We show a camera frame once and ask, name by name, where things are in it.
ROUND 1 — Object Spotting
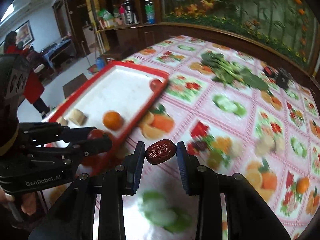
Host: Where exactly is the large red tomato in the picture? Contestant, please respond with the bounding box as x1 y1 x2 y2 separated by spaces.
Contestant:
87 129 107 140

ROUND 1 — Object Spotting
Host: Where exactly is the dark red jujube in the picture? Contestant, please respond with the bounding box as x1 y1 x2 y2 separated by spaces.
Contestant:
145 139 177 165

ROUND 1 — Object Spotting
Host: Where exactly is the beige biscuit roll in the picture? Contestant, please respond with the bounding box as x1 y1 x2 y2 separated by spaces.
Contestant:
254 135 276 157

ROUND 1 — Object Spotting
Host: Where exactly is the operator left hand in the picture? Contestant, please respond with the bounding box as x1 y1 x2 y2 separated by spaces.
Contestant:
1 188 37 216

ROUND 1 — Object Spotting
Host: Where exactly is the orange tangerine lower tray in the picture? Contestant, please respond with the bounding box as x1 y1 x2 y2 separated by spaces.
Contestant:
80 155 102 168

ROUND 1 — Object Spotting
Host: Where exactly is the orange tangerine tray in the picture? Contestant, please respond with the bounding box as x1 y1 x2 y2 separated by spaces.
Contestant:
80 155 102 168
103 111 123 131

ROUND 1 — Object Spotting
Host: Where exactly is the beige biscuit in tray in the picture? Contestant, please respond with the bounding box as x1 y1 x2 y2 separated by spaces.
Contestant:
68 108 87 126

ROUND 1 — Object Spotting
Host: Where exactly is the orange tangerine upper tray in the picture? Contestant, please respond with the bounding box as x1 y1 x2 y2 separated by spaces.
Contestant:
103 111 123 131

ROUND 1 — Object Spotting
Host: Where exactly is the person in red coat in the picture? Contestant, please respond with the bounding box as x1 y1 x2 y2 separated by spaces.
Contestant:
3 30 52 119

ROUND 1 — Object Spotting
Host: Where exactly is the dark wooden stool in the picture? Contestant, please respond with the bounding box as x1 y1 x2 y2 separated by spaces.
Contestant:
62 74 88 99

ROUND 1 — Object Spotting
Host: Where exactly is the red rimmed white tray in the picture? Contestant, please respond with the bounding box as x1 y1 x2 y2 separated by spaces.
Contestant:
48 61 169 175

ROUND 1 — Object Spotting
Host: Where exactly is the floral plastic tablecloth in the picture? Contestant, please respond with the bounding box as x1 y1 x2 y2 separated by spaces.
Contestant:
126 36 319 239

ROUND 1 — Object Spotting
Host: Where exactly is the blue cloth covered table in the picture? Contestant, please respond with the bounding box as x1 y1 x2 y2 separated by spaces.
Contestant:
43 39 76 68

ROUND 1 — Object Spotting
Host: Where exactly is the broom with dustpan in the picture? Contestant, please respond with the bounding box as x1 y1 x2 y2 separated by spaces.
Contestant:
82 49 99 75

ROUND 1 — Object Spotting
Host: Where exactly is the small red tomato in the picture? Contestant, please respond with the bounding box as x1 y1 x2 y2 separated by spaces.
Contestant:
149 79 164 93

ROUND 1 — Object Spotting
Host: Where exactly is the blue water jug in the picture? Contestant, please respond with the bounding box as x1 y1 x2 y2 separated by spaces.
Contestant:
96 57 105 71

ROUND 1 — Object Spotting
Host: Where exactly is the green leafy vegetable bunch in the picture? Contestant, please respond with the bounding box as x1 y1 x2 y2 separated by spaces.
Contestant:
201 51 269 91

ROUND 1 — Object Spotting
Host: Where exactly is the tangerine on table lower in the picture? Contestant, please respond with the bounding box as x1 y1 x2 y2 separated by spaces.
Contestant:
296 177 310 194

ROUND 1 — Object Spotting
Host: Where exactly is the red small object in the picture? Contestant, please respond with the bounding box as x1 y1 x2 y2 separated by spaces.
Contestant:
263 66 277 78

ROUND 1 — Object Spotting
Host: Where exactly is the black small box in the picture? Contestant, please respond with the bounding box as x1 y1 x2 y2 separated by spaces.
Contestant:
276 68 292 89

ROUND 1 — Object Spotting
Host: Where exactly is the steel thermos flask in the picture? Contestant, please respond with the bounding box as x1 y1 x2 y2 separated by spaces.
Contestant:
123 0 137 24

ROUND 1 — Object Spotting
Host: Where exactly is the green plastic bottle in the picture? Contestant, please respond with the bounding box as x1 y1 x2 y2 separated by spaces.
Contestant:
145 0 155 24

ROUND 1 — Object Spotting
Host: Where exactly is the framed wall picture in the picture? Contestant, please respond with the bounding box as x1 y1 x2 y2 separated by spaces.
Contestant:
15 21 34 46

